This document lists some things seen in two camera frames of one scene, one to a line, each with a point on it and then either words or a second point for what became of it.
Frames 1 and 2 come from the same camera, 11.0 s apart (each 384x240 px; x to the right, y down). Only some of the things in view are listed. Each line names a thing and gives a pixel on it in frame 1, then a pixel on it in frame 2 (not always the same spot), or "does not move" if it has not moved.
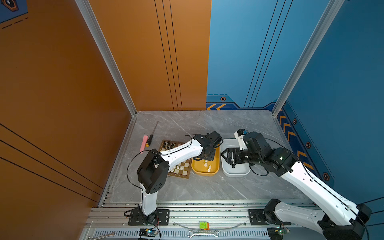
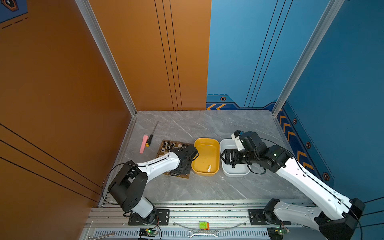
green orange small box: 204,225 does not move
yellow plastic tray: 206,168 does not move
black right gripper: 236,151 does not move
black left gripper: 212,157 to 187,171
